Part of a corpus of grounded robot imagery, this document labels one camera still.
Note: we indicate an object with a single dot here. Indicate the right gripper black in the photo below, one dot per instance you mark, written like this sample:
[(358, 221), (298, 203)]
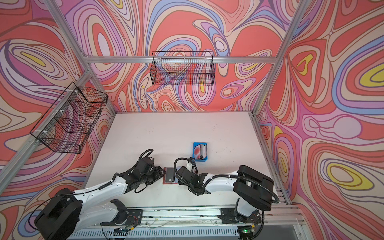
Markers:
[(182, 183)]

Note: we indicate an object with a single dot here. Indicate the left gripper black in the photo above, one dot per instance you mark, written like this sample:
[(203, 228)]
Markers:
[(158, 172)]

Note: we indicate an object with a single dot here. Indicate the red leather card holder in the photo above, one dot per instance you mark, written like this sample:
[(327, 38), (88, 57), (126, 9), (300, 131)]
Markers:
[(176, 180)]

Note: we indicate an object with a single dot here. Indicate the dark grey credit card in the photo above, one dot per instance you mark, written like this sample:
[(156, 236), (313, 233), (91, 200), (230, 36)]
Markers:
[(170, 176)]

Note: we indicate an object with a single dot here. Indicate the blue plastic card tray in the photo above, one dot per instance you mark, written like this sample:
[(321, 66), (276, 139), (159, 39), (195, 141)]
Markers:
[(197, 143)]

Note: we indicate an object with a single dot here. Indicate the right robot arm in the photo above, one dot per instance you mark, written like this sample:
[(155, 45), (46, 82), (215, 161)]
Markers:
[(255, 190)]

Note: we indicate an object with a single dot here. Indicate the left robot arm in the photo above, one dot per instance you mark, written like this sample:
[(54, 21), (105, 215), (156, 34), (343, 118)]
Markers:
[(70, 211)]

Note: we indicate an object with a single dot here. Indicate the stack of credit cards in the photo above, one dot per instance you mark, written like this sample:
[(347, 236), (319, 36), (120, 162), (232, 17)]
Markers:
[(200, 151)]

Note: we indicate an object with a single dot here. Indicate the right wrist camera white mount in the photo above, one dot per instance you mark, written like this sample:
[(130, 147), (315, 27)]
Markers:
[(191, 166)]

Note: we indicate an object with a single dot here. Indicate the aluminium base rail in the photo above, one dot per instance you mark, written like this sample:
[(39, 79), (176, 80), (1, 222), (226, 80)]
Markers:
[(282, 223)]

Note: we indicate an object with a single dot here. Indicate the black wire basket left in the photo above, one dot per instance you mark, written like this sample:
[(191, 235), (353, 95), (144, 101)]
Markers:
[(67, 125)]

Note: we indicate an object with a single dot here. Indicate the black wire basket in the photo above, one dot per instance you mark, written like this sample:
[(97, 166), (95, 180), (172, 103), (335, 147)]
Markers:
[(67, 125), (183, 68)]

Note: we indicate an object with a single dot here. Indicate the black wire basket back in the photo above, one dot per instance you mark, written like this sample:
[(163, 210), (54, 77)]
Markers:
[(183, 68)]

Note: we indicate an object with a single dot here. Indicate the aluminium cage frame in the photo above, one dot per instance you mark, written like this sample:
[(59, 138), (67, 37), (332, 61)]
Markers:
[(13, 166)]

